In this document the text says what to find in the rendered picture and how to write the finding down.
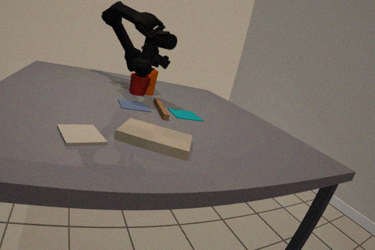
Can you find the red cup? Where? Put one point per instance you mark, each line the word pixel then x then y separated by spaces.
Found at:
pixel 138 85

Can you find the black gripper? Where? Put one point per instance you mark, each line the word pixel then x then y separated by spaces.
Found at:
pixel 144 63

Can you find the tan flat square pad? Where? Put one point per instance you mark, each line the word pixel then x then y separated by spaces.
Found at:
pixel 81 135

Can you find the wooden flat bar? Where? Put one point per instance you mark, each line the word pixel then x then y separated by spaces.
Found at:
pixel 161 109

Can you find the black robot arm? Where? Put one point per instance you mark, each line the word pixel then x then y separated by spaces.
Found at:
pixel 145 23

